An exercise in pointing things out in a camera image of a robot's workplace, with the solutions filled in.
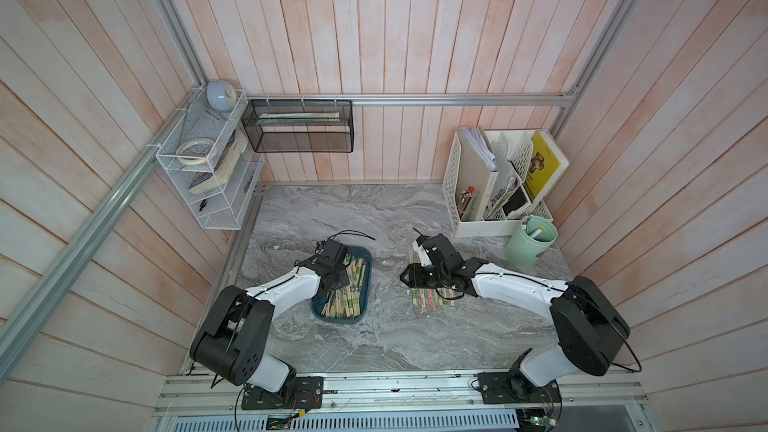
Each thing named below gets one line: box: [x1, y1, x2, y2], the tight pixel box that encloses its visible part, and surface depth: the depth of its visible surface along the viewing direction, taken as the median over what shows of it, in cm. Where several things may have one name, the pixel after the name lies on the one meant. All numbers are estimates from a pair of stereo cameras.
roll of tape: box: [176, 138, 214, 165], surface depth 76 cm
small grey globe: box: [206, 79, 238, 113], surface depth 83 cm
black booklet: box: [502, 186, 528, 216], surface depth 101 cm
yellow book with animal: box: [525, 131, 561, 201], surface depth 98 cm
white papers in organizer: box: [459, 127, 497, 172], surface depth 91 cm
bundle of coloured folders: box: [457, 186, 479, 221], surface depth 96 cm
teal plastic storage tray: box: [310, 245, 373, 325], surface depth 89 cm
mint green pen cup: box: [505, 215, 558, 270], surface depth 93 cm
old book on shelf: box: [188, 129, 248, 195], surface depth 83 cm
